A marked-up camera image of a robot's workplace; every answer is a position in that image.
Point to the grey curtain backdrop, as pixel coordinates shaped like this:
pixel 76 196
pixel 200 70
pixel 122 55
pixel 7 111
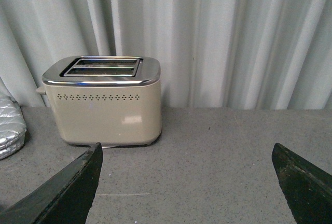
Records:
pixel 242 54

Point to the upper silver quilted oven mitt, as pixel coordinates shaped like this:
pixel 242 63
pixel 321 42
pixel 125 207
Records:
pixel 13 126

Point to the beige two-slot toaster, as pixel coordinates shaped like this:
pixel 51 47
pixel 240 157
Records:
pixel 115 101

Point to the lower silver quilted oven mitt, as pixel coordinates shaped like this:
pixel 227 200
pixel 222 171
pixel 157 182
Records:
pixel 11 149

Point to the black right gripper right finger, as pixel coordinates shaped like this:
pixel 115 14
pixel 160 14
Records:
pixel 306 187

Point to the silver quilted oven mitt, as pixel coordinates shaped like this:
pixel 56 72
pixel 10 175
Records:
pixel 11 149
pixel 13 126

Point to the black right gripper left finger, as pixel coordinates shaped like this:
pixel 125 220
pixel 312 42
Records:
pixel 66 197

